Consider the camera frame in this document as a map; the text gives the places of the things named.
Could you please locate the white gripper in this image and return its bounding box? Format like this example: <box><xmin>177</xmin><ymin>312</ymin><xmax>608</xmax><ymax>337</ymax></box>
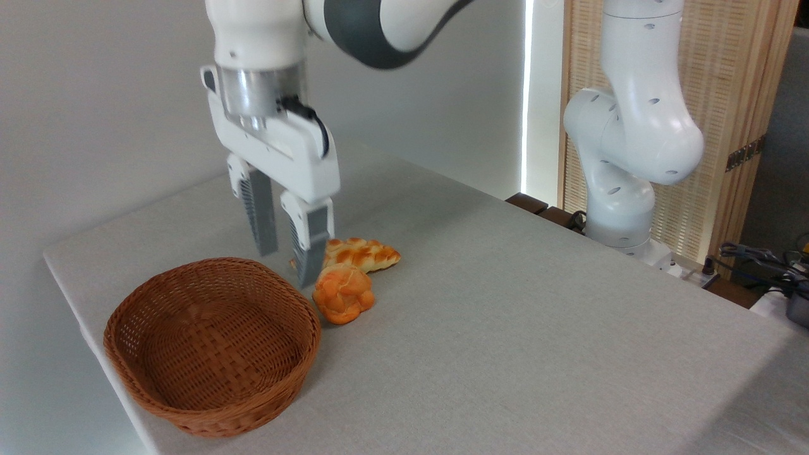
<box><xmin>200</xmin><ymin>64</ymin><xmax>342</xmax><ymax>289</ymax></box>

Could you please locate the long braided bread loaf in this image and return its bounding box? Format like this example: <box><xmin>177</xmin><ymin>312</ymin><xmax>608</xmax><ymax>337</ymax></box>
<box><xmin>290</xmin><ymin>237</ymin><xmax>402</xmax><ymax>274</ymax></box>

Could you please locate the round orange bread roll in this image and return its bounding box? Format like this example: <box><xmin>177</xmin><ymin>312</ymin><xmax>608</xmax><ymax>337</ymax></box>
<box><xmin>312</xmin><ymin>264</ymin><xmax>375</xmax><ymax>325</ymax></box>

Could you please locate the brown wicker basket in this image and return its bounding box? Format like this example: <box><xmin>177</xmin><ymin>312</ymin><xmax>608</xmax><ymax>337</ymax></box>
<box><xmin>103</xmin><ymin>257</ymin><xmax>322</xmax><ymax>439</ymax></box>

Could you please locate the dark brown wooden ledge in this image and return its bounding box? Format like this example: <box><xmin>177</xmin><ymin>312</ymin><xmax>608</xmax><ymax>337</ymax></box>
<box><xmin>504</xmin><ymin>192</ymin><xmax>588</xmax><ymax>236</ymax></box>

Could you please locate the wooden slatted folding screen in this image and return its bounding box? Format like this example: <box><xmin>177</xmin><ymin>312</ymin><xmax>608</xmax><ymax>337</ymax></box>
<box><xmin>557</xmin><ymin>0</ymin><xmax>801</xmax><ymax>279</ymax></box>

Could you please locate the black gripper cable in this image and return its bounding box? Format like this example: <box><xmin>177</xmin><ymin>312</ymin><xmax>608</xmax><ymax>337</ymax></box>
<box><xmin>277</xmin><ymin>95</ymin><xmax>331</xmax><ymax>159</ymax></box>

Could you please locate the bundle of black cables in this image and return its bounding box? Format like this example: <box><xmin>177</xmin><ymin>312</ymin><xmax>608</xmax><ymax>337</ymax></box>
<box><xmin>718</xmin><ymin>234</ymin><xmax>809</xmax><ymax>298</ymax></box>

